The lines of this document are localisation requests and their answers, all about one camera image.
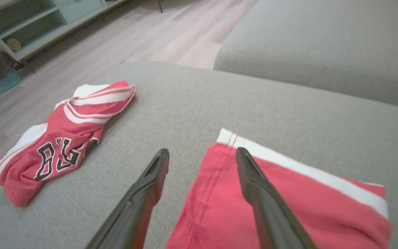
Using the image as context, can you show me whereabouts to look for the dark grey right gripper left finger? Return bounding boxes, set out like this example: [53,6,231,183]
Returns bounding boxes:
[85,149,170,249]

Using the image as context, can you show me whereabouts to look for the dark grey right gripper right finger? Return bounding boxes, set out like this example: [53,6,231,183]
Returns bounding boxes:
[236,147,319,249]

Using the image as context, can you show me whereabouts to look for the red shorts with white stripe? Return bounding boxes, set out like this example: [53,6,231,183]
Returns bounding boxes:
[165,128,392,249]

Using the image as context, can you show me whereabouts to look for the red basketball jersey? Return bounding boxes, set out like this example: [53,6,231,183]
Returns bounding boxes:
[0,80,137,208]

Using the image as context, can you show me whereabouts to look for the narrow grey sofa seat cushion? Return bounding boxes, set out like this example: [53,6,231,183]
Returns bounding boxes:
[213,0,398,111]

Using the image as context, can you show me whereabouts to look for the beige round ball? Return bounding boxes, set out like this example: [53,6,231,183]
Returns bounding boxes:
[6,38,22,52]

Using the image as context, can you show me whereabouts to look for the pale green TV cabinet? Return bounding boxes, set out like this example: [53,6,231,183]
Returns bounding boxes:
[0,0,127,62]

